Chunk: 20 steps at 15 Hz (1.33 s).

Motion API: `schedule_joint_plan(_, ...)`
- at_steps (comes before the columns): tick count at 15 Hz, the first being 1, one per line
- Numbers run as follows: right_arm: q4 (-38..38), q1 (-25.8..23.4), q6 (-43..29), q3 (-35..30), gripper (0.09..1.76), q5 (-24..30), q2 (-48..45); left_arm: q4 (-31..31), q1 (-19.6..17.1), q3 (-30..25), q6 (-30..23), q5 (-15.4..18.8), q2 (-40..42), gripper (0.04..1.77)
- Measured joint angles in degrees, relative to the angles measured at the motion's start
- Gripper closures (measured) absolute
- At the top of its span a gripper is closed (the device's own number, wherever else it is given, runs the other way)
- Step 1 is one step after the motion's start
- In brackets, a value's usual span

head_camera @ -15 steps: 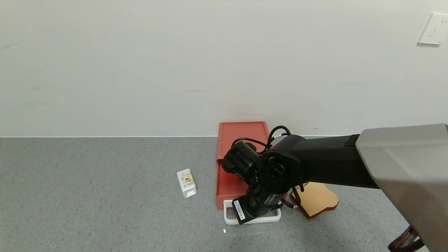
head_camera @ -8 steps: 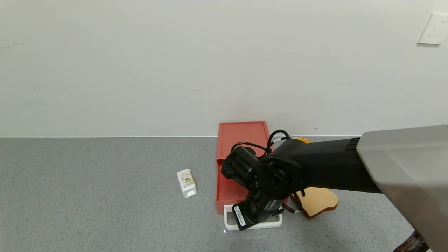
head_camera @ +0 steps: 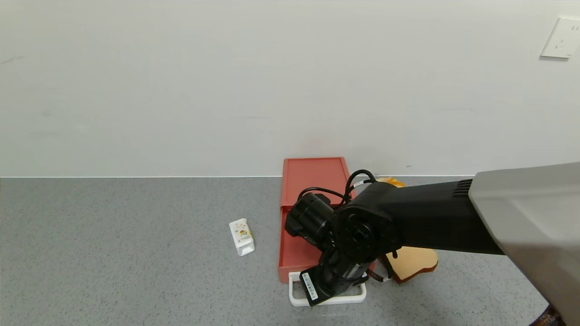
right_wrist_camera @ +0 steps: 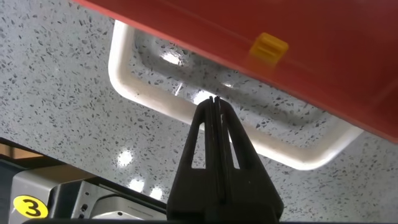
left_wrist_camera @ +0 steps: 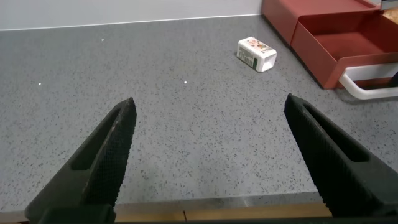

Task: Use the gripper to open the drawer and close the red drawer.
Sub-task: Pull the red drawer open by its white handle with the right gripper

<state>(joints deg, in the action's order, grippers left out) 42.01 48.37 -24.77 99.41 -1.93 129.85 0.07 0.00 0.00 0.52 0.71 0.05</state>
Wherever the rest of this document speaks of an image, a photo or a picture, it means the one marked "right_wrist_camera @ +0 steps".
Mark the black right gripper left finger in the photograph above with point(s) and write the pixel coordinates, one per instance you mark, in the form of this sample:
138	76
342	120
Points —
189	186

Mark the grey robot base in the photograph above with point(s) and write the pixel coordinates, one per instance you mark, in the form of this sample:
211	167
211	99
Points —
71	193

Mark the yellow plastic clip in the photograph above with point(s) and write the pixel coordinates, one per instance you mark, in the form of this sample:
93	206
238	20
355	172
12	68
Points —
269	48

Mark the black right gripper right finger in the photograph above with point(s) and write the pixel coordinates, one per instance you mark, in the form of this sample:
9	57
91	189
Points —
252	186

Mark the yellow round number sticker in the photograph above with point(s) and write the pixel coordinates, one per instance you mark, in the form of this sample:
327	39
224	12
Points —
30	207

